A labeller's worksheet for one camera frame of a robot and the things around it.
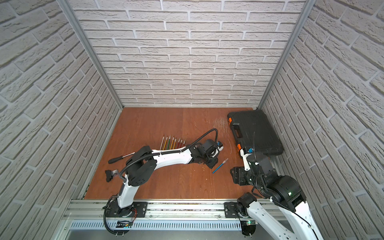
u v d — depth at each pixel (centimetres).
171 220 74
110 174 84
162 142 98
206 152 68
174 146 97
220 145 79
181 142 99
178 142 99
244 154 57
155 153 53
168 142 98
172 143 98
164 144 97
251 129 97
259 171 45
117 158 91
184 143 98
